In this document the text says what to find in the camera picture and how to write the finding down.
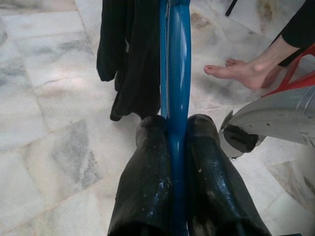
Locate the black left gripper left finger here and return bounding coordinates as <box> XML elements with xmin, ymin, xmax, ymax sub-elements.
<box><xmin>107</xmin><ymin>115</ymin><xmax>172</xmax><ymax>236</ymax></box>

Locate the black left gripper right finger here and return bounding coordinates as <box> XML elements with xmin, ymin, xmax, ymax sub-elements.
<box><xmin>186</xmin><ymin>114</ymin><xmax>271</xmax><ymax>236</ymax></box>

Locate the blue plastic clothes hanger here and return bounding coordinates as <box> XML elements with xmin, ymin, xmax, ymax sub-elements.
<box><xmin>158</xmin><ymin>0</ymin><xmax>193</xmax><ymax>236</ymax></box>

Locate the plain black garment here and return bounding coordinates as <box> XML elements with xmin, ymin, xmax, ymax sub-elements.
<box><xmin>96</xmin><ymin>0</ymin><xmax>164</xmax><ymax>121</ymax></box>

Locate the person bare foot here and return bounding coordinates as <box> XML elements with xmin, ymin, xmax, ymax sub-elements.
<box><xmin>204</xmin><ymin>40</ymin><xmax>303</xmax><ymax>90</ymax></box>

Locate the red plastic stool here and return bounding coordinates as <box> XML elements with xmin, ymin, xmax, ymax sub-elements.
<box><xmin>260</xmin><ymin>45</ymin><xmax>315</xmax><ymax>98</ymax></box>

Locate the person black trouser leg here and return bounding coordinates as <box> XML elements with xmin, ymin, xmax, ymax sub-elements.
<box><xmin>269</xmin><ymin>0</ymin><xmax>315</xmax><ymax>67</ymax></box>

